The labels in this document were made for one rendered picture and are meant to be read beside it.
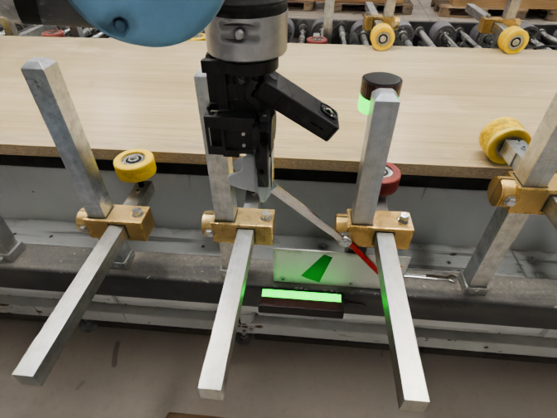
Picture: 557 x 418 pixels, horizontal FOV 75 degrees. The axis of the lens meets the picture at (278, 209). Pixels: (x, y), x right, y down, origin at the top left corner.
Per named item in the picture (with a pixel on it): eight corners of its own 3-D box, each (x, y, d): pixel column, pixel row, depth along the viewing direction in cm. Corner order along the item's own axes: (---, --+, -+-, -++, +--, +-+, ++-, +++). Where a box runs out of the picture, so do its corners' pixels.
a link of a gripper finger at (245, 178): (232, 198, 55) (227, 145, 49) (271, 201, 55) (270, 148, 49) (228, 211, 53) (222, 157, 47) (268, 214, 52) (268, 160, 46)
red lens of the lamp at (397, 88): (403, 102, 53) (406, 87, 51) (361, 100, 53) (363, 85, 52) (396, 86, 57) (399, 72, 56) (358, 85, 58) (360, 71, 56)
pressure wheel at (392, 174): (392, 226, 74) (405, 182, 67) (353, 224, 75) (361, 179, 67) (387, 202, 80) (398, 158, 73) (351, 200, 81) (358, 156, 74)
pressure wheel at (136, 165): (171, 201, 81) (160, 157, 73) (138, 216, 77) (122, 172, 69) (153, 185, 85) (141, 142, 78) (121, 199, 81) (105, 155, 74)
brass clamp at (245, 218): (272, 248, 68) (272, 229, 65) (202, 243, 69) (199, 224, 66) (275, 226, 73) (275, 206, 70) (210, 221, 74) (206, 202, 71)
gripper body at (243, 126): (220, 131, 52) (211, 42, 44) (280, 134, 51) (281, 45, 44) (208, 160, 46) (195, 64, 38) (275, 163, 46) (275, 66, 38)
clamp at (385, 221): (408, 250, 66) (414, 230, 63) (334, 245, 67) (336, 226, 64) (403, 229, 70) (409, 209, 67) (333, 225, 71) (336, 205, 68)
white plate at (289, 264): (399, 291, 74) (411, 258, 67) (273, 282, 75) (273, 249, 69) (399, 289, 74) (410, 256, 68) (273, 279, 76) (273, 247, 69)
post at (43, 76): (131, 281, 81) (41, 63, 50) (116, 279, 81) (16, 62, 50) (138, 269, 84) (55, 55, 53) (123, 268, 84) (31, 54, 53)
